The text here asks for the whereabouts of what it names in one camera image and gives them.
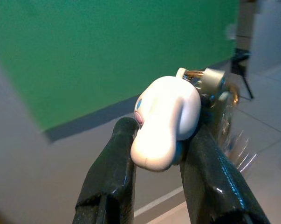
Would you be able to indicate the clear tape piece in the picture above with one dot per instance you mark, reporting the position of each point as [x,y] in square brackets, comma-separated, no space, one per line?
[231,31]

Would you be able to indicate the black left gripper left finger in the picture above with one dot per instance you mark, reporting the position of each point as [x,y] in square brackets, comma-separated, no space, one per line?
[107,177]

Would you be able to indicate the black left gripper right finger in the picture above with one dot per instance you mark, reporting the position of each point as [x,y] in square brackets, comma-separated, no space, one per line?
[210,177]

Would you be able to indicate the black folding chair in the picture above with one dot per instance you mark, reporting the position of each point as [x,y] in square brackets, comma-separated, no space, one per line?
[239,60]

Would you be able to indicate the green wall board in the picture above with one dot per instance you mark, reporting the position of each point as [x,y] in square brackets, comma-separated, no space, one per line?
[84,58]

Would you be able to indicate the metal key bunch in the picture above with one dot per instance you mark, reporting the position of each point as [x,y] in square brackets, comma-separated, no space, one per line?
[212,77]

